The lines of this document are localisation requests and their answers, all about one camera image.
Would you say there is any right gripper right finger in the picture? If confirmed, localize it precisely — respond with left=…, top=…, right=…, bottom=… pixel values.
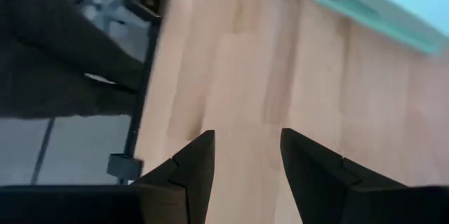
left=280, top=127, right=410, bottom=224

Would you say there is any mint green stapler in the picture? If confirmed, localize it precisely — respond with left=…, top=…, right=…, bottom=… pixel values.
left=310, top=0, right=449, bottom=57

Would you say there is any dark bulky object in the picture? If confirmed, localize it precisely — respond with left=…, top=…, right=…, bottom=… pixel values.
left=0, top=0, right=147, bottom=120

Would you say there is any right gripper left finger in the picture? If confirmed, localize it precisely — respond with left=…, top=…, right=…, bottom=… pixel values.
left=135, top=129, right=216, bottom=224

